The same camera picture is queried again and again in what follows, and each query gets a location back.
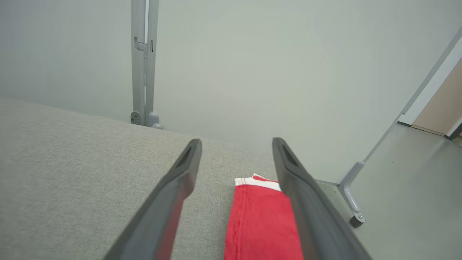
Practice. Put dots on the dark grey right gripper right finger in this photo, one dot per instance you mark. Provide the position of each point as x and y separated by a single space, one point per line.
317 220

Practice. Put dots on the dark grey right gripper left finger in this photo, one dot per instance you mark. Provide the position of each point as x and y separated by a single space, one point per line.
166 209

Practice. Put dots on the red shorts white hem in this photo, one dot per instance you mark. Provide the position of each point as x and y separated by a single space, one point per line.
260 224

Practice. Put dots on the grey metal partition post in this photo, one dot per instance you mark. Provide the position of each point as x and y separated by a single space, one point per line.
139 72

